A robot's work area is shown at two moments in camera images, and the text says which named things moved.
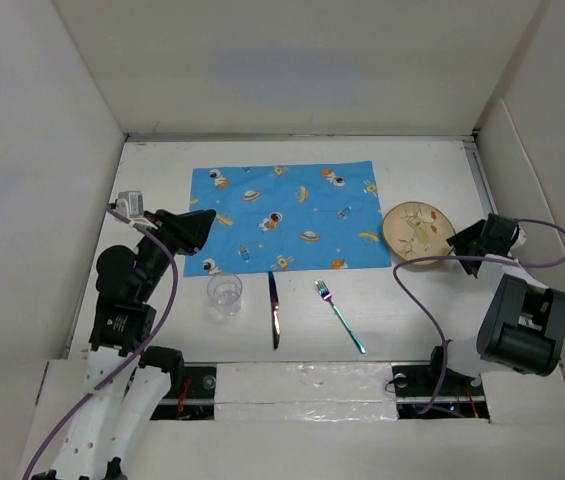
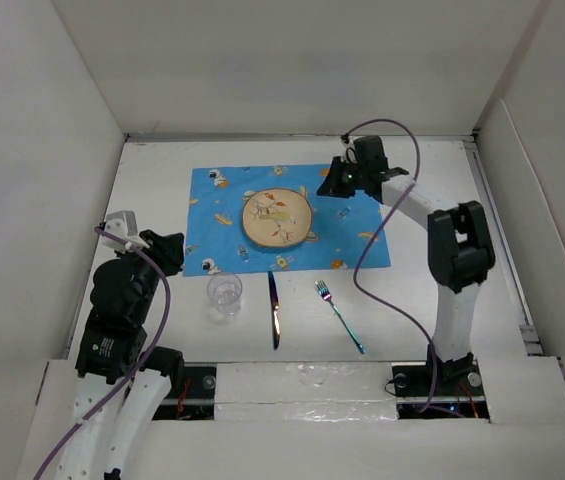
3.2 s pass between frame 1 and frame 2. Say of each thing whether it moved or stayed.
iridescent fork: stayed
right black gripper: moved
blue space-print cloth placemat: stayed
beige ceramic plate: moved
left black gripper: moved
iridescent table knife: stayed
